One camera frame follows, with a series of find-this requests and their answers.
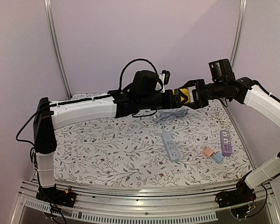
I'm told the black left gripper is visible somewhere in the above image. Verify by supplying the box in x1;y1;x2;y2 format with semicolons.
139;88;188;110

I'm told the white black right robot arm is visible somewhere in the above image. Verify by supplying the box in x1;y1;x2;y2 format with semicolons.
179;77;280;203

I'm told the right aluminium frame post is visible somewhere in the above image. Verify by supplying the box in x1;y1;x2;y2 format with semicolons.
230;0;247;68

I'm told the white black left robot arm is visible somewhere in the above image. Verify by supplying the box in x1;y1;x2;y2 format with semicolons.
27;69;192;204

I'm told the floral patterned table mat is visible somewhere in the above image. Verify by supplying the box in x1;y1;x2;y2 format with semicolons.
53;100;253;188

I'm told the pink plug adapter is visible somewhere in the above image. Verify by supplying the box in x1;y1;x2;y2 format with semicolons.
203;147;215;158

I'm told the aluminium front rail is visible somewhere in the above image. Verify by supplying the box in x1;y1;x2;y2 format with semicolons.
12;180;280;224

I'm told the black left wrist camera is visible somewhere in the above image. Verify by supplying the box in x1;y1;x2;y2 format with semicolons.
129;70;170;95

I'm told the light blue plug adapter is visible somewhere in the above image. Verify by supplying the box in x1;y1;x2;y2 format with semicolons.
212;152;224;164

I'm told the left aluminium frame post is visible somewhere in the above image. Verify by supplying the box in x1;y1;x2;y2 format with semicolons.
43;0;72;98

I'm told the purple power strip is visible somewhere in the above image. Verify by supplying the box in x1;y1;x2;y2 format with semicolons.
220;130;232;157

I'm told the aluminium frame post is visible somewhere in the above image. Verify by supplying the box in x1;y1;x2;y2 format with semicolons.
43;0;72;98
230;0;247;68

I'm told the yellow cube socket adapter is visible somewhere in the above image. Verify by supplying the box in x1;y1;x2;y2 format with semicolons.
174;88;191;105

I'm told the white coiled cable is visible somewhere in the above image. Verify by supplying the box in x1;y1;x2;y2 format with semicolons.
217;112;229;129

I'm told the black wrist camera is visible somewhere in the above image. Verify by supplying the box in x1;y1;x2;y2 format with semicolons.
209;58;235;83
129;70;170;95

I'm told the blue power strip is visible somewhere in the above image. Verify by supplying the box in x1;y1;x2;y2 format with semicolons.
161;132;180;162

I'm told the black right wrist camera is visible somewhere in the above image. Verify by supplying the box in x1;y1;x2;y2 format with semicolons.
209;58;235;83

